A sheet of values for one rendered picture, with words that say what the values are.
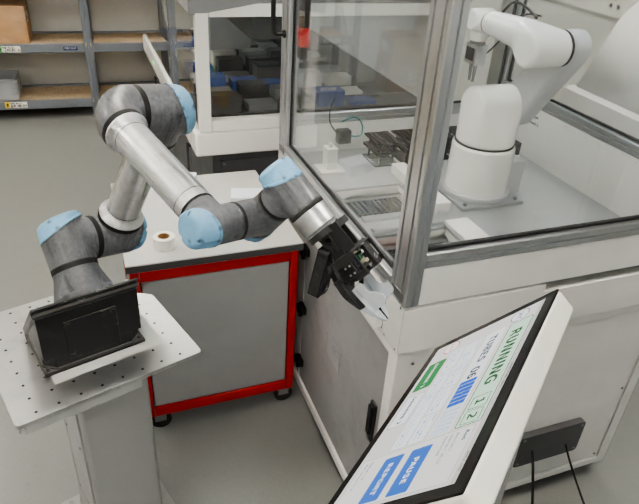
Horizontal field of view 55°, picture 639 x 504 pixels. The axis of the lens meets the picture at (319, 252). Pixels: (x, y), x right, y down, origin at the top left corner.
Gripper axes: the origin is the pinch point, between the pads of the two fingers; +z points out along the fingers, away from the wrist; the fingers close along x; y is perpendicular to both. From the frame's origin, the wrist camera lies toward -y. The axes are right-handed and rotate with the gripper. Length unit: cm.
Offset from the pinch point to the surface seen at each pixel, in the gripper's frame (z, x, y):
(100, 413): -19, -16, -84
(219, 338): -13, 42, -102
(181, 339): -21, 2, -61
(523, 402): 17.7, -17.3, 26.0
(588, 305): 42, 71, 1
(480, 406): 14.9, -19.5, 21.1
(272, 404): 21, 59, -125
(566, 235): 19, 59, 14
